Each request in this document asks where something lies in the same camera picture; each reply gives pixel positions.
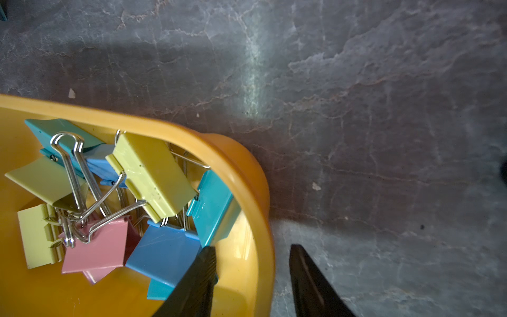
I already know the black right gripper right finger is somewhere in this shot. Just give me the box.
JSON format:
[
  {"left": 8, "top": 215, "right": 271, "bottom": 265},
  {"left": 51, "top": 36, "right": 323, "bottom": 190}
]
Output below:
[{"left": 289, "top": 244, "right": 355, "bottom": 316}]

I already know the blue binder clip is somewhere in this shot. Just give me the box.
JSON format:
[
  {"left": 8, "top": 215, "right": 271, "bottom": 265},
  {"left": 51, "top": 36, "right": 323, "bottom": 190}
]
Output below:
[
  {"left": 50, "top": 131, "right": 128, "bottom": 217},
  {"left": 125, "top": 220, "right": 201, "bottom": 288}
]

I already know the yellow plastic tray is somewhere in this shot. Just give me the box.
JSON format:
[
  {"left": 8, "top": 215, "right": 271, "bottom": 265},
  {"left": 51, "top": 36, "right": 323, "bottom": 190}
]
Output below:
[{"left": 1, "top": 95, "right": 276, "bottom": 316}]

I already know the teal binder clip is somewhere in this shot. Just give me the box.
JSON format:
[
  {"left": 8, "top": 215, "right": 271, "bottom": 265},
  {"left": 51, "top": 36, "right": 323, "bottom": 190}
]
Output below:
[
  {"left": 24, "top": 118, "right": 104, "bottom": 175},
  {"left": 172, "top": 152, "right": 241, "bottom": 247},
  {"left": 147, "top": 279, "right": 174, "bottom": 301}
]

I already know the yellow binder clip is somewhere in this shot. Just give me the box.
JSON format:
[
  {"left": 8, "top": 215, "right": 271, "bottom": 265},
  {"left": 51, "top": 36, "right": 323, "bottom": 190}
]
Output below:
[
  {"left": 73, "top": 129, "right": 198, "bottom": 243},
  {"left": 17, "top": 203, "right": 65, "bottom": 269},
  {"left": 5, "top": 157, "right": 79, "bottom": 212}
]

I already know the teal binder clip bottom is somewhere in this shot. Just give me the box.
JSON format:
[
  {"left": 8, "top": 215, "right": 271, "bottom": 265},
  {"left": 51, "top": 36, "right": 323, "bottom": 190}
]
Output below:
[{"left": 147, "top": 279, "right": 174, "bottom": 301}]

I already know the pink binder clip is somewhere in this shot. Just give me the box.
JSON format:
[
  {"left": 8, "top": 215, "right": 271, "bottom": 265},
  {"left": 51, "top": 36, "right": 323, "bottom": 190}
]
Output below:
[{"left": 62, "top": 200, "right": 145, "bottom": 284}]

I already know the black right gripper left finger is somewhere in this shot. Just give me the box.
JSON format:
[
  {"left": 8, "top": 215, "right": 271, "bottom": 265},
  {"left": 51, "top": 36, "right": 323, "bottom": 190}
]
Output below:
[{"left": 153, "top": 246, "right": 218, "bottom": 316}]

